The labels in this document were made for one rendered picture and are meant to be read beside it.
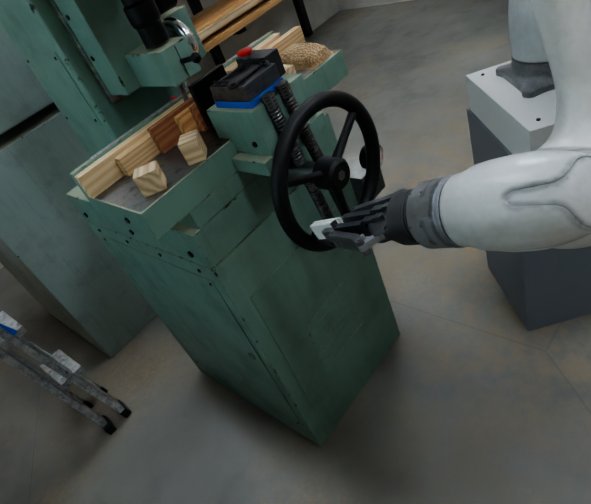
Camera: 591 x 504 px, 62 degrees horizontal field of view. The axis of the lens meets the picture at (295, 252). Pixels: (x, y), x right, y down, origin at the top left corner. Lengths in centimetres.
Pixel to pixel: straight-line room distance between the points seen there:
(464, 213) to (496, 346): 105
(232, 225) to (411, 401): 79
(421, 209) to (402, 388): 98
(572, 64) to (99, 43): 83
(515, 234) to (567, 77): 23
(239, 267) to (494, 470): 80
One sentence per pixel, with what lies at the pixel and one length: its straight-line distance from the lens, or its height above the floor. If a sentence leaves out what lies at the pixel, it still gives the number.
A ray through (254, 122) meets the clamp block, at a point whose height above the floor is 94.
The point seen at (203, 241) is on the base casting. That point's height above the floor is 77.
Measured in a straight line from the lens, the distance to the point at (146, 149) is 105.
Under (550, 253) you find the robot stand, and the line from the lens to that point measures 143.
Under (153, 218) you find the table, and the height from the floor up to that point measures 88.
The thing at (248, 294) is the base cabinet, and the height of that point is 60.
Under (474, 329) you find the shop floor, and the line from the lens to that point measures 163.
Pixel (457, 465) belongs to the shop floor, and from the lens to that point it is 141.
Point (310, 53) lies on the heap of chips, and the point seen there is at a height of 92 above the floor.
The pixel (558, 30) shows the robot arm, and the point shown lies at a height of 101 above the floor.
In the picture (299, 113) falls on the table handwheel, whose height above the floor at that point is 95.
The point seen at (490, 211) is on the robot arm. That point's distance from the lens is 55.
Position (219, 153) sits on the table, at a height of 89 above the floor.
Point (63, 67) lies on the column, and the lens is 121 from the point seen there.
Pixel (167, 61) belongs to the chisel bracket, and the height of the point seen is 105.
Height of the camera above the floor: 127
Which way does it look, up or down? 37 degrees down
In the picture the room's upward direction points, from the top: 25 degrees counter-clockwise
